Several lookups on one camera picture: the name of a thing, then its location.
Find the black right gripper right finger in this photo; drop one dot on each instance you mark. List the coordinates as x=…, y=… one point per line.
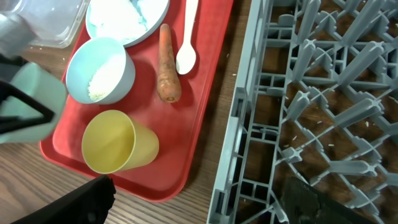
x=304, y=204

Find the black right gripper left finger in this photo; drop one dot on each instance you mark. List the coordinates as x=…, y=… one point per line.
x=88, y=204

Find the light blue plate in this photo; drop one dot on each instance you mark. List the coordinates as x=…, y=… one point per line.
x=153, y=12

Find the light blue bowl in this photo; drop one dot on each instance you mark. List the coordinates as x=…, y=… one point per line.
x=87, y=59

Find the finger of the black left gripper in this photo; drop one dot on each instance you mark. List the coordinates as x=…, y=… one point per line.
x=14, y=123

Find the white rice pile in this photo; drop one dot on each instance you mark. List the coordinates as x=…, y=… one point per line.
x=105, y=78

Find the white plastic spoon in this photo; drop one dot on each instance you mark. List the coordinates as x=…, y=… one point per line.
x=186, y=56

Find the clear plastic bin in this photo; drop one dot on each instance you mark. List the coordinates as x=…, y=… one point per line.
x=55, y=22

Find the grey dishwasher rack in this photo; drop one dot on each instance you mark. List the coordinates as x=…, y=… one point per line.
x=315, y=98

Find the red plastic tray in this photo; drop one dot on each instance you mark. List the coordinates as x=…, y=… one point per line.
x=176, y=125

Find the mint green bowl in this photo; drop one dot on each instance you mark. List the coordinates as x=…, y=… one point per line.
x=47, y=90

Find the yellow plastic cup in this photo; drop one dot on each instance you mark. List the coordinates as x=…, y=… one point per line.
x=114, y=142

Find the white napkin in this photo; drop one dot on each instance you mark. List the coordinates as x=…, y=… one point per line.
x=117, y=19

